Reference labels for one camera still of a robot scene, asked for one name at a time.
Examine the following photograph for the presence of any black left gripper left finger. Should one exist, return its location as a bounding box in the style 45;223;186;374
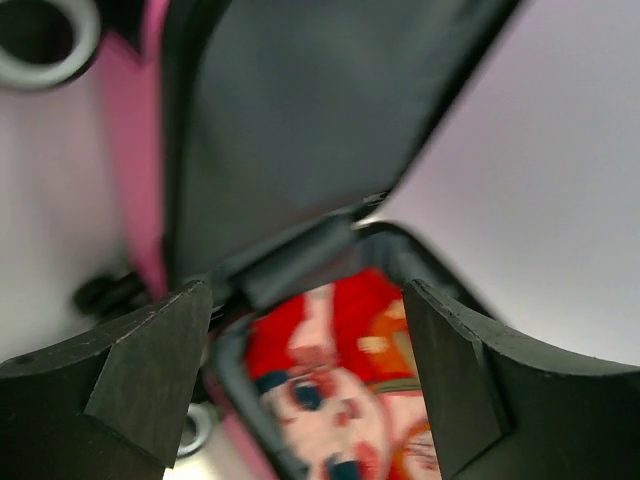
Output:
1;281;212;480

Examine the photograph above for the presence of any red cartoon print cloth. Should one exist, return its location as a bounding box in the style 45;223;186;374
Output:
245;268;441;479

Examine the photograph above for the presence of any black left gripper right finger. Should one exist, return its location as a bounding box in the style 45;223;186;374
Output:
404;281;639;479

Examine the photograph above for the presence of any pink hard-shell suitcase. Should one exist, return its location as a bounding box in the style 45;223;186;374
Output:
1;1;517;479

